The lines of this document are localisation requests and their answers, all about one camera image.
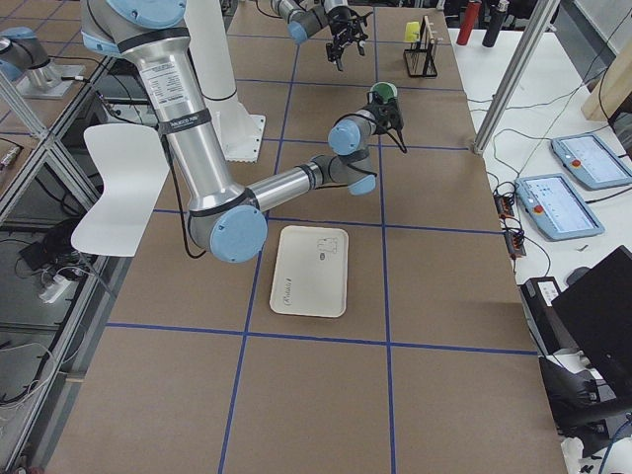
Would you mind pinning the cream rabbit tray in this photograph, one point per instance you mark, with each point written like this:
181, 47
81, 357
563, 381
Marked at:
311, 272

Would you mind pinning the small black computer box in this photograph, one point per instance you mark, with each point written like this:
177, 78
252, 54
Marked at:
537, 295

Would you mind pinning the red bottle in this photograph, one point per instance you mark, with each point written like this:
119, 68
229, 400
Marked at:
468, 22

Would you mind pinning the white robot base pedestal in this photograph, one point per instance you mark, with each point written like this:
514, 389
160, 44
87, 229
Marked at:
240, 133

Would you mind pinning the black bottle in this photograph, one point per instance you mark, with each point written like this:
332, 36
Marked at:
498, 13

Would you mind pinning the yellow cup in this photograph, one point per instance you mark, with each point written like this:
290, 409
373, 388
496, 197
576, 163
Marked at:
412, 32

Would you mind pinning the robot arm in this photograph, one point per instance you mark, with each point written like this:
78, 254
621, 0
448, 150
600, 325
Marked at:
181, 53
304, 22

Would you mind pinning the blue teach pendant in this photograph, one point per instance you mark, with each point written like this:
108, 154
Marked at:
591, 161
556, 208

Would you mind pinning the white chair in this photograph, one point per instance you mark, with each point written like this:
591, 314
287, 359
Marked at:
133, 167

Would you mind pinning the far blue teach pendant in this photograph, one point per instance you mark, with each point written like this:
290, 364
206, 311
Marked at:
591, 161

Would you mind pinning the silver aluminium frame post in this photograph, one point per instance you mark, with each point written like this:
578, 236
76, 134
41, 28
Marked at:
530, 38

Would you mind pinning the black wire cup rack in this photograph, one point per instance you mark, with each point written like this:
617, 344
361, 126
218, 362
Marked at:
419, 57

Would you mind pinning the black computer monitor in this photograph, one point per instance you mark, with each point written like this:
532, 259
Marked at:
596, 311

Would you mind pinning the near blue teach pendant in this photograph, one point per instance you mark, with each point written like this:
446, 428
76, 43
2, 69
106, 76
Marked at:
556, 208

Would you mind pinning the pale green cup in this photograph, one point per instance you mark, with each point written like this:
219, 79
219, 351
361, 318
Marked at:
383, 91

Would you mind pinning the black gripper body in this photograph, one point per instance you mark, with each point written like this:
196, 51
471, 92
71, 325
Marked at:
342, 27
379, 110

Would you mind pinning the black computer mouse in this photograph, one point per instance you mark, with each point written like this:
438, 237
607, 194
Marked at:
576, 274

